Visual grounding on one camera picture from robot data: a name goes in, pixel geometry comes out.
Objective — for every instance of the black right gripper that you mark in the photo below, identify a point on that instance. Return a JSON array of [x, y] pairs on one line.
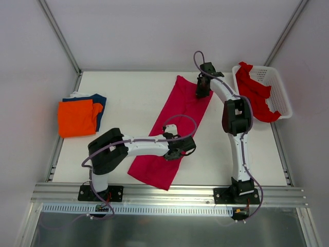
[[202, 89]]

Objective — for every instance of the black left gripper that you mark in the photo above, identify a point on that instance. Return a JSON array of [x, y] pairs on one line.
[[174, 155]]

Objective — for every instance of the magenta t shirt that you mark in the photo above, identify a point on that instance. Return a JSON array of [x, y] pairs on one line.
[[182, 102]]

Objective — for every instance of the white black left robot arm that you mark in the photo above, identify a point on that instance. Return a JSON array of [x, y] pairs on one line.
[[111, 148]]

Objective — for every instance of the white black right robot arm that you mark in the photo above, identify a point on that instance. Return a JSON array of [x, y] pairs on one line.
[[237, 121]]

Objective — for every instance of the red t shirt in basket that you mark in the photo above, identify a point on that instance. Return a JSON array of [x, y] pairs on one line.
[[256, 93]]

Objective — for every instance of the white perforated plastic basket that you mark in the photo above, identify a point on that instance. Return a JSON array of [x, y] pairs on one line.
[[269, 76]]

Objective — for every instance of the navy blue folded t shirt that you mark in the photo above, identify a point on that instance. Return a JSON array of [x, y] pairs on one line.
[[96, 98]]

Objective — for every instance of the orange folded t shirt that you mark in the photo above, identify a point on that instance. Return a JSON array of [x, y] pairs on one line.
[[78, 118]]

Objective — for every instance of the white folded t shirt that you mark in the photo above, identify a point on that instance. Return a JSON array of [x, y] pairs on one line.
[[77, 94]]

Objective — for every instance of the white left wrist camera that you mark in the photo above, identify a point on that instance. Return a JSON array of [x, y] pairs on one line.
[[172, 129]]

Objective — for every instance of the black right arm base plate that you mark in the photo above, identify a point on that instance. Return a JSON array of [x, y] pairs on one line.
[[226, 196]]

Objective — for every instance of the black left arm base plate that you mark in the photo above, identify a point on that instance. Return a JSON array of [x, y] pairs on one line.
[[112, 194]]

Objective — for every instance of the white slotted cable duct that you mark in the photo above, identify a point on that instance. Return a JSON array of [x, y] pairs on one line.
[[138, 210]]

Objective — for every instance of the aluminium front rail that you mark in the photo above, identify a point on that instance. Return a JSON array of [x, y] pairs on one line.
[[274, 196]]

